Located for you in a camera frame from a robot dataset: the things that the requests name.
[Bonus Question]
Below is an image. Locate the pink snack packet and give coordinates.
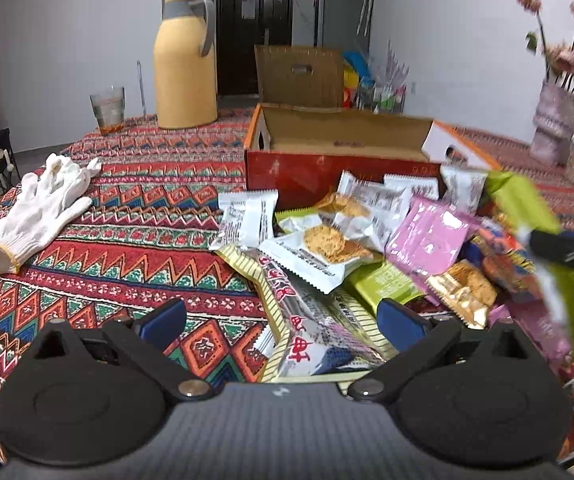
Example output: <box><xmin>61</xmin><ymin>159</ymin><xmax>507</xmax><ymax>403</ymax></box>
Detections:
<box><xmin>385</xmin><ymin>195</ymin><xmax>480</xmax><ymax>278</ymax></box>

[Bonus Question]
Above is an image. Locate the yellow thermos jug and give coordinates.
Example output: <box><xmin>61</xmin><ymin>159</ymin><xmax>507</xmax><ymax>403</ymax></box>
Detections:
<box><xmin>153</xmin><ymin>0</ymin><xmax>217</xmax><ymax>129</ymax></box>

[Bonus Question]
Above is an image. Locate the green snack packet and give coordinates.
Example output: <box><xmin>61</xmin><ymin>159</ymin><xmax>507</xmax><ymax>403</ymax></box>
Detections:
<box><xmin>485</xmin><ymin>171</ymin><xmax>574</xmax><ymax>356</ymax></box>

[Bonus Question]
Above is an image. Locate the silver striped snack bar packet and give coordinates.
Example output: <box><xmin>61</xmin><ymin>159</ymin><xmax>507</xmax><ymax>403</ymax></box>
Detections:
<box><xmin>217</xmin><ymin>245</ymin><xmax>398</xmax><ymax>388</ymax></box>

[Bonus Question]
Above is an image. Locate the pink flower vase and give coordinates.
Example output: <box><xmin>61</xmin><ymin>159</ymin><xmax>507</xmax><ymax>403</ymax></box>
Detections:
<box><xmin>530</xmin><ymin>81</ymin><xmax>574</xmax><ymax>166</ymax></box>

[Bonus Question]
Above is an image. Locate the brown cardboard box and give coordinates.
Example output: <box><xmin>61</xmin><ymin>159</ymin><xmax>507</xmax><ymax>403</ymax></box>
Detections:
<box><xmin>255</xmin><ymin>46</ymin><xmax>345</xmax><ymax>108</ymax></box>

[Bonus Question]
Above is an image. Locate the white cotton glove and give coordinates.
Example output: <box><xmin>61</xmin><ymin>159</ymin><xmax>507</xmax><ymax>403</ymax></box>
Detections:
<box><xmin>0</xmin><ymin>154</ymin><xmax>102</xmax><ymax>275</ymax></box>

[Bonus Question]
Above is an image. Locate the white snack packet rear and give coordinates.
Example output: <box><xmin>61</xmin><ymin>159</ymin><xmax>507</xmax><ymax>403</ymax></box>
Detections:
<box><xmin>440</xmin><ymin>165</ymin><xmax>488</xmax><ymax>214</ymax></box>

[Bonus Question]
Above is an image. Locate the wire storage basket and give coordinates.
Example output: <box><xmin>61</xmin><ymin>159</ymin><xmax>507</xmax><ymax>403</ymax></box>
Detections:
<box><xmin>353</xmin><ymin>78</ymin><xmax>406</xmax><ymax>114</ymax></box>

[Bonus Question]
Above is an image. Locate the red orange cardboard box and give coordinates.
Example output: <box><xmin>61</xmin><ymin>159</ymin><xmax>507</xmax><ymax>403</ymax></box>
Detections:
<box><xmin>244</xmin><ymin>103</ymin><xmax>502</xmax><ymax>209</ymax></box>

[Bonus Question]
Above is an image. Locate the blue orange snack packet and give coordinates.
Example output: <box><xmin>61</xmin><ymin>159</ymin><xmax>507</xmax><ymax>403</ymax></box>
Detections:
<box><xmin>471</xmin><ymin>217</ymin><xmax>542</xmax><ymax>302</ymax></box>

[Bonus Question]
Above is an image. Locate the grey refrigerator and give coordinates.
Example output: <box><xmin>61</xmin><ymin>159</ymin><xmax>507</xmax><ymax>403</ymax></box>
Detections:
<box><xmin>314</xmin><ymin>0</ymin><xmax>373</xmax><ymax>54</ymax></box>

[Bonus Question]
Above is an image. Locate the gold oat crisp packet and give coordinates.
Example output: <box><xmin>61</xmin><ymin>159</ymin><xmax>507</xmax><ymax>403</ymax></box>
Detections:
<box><xmin>426</xmin><ymin>260</ymin><xmax>497</xmax><ymax>330</ymax></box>

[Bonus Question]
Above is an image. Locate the black entrance door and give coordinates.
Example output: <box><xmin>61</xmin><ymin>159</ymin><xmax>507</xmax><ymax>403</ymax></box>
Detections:
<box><xmin>217</xmin><ymin>0</ymin><xmax>293</xmax><ymax>96</ymax></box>

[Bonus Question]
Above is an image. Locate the white oat crisp packet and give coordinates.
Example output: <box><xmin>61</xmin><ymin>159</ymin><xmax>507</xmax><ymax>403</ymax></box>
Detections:
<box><xmin>259</xmin><ymin>224</ymin><xmax>381</xmax><ymax>295</ymax></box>

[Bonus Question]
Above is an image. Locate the glass cup with tea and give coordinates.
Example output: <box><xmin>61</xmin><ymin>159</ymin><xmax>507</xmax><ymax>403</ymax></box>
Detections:
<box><xmin>90</xmin><ymin>86</ymin><xmax>126</xmax><ymax>134</ymax></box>

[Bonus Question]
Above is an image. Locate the white barcode snack packet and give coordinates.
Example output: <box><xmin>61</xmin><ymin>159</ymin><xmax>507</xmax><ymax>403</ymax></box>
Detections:
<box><xmin>209</xmin><ymin>190</ymin><xmax>278</xmax><ymax>252</ymax></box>

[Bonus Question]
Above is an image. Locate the patterned red tablecloth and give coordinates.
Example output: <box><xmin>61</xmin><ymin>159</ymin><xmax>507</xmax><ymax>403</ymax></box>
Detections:
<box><xmin>0</xmin><ymin>108</ymin><xmax>574</xmax><ymax>456</ymax></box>

